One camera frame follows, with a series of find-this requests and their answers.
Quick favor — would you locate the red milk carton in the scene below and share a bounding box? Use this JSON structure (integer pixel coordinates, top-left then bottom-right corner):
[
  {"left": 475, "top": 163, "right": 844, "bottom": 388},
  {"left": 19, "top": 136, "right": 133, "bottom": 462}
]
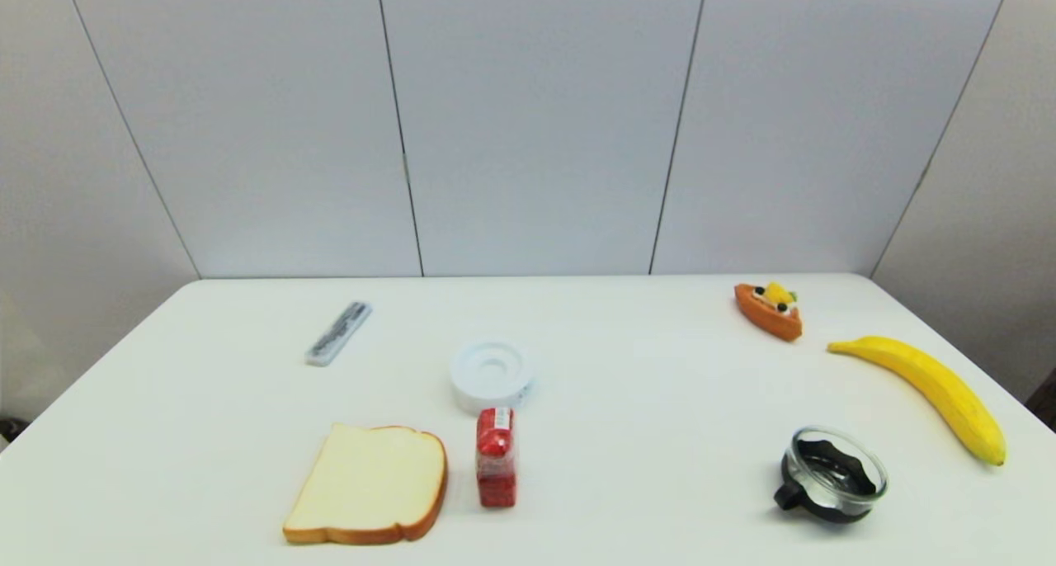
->
[{"left": 475, "top": 408, "right": 518, "bottom": 509}]

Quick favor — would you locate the white round tape dispenser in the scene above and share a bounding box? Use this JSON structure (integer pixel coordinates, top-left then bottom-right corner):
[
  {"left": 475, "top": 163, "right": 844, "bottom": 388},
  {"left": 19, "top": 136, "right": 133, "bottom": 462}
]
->
[{"left": 448, "top": 340, "right": 535, "bottom": 415}]

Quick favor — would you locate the grey white pen case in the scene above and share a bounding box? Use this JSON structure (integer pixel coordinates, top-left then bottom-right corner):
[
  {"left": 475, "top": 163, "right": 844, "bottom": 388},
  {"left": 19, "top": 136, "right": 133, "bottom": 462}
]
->
[{"left": 305, "top": 301, "right": 373, "bottom": 367}]

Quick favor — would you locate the orange fruit tart slice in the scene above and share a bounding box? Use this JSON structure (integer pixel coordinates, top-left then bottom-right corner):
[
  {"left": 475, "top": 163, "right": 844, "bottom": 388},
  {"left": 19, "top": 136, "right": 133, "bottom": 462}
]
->
[{"left": 733, "top": 281, "right": 804, "bottom": 342}]

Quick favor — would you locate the slice of white bread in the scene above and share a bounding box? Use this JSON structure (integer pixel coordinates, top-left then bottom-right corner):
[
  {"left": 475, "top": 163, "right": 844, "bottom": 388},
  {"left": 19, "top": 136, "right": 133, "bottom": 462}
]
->
[{"left": 282, "top": 422, "right": 450, "bottom": 547}]

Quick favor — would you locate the yellow banana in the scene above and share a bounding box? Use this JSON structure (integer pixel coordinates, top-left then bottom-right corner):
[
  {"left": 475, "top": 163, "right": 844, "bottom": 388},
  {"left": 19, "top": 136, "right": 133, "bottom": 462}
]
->
[{"left": 827, "top": 336, "right": 1008, "bottom": 467}]

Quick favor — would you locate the dark brown object behind table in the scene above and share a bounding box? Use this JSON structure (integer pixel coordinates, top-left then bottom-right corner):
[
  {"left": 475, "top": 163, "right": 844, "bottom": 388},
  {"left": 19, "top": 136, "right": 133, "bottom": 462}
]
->
[{"left": 1025, "top": 368, "right": 1056, "bottom": 432}]

